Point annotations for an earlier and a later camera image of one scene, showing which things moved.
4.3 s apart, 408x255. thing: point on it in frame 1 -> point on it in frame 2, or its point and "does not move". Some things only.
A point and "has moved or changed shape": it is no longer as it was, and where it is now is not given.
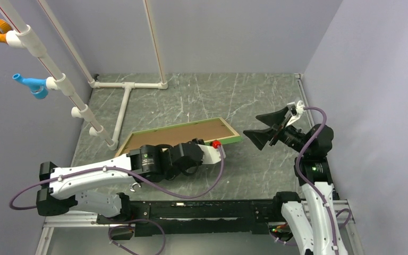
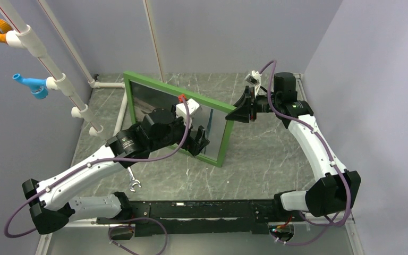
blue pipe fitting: [38, 87] does not move
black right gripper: [260, 137] -> [243, 109]
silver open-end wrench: [130, 186] does not move
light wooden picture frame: [236, 137] has moved or changed shape
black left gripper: [199, 141] -> [201, 141]
